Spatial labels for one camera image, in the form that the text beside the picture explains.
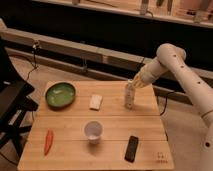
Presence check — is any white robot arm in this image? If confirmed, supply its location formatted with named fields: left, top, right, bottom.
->
left=133, top=43, right=213, bottom=171

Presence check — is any white sponge block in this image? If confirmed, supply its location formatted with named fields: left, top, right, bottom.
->
left=89, top=95, right=103, bottom=110

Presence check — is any white paper cup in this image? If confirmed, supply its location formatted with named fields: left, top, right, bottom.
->
left=84, top=121, right=103, bottom=144

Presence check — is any wooden table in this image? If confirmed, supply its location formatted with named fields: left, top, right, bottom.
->
left=18, top=81, right=174, bottom=171

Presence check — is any green bowl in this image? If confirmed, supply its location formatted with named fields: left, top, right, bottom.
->
left=45, top=82, right=76, bottom=108

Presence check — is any orange carrot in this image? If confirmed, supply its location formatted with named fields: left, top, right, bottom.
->
left=44, top=130, right=54, bottom=155

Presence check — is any black chair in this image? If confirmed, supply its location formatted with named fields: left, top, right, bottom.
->
left=0, top=37, right=38, bottom=156

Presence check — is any black cable right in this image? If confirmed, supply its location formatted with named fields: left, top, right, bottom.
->
left=159, top=91, right=176, bottom=117

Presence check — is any black cable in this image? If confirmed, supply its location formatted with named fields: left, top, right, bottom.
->
left=159, top=91, right=176, bottom=117
left=24, top=41, right=40, bottom=83

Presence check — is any black cable left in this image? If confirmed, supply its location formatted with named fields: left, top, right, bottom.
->
left=24, top=41, right=40, bottom=83

